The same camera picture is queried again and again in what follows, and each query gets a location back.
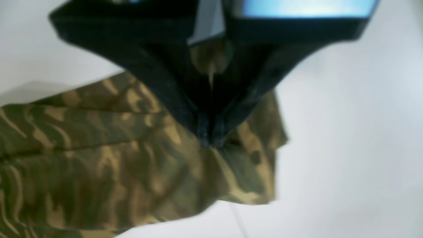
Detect camouflage t-shirt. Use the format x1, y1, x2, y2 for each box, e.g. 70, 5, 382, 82
0, 38, 289, 238

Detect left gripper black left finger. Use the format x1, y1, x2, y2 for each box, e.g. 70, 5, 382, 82
49, 0, 212, 147

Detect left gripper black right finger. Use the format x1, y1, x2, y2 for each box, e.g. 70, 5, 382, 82
210, 0, 379, 147

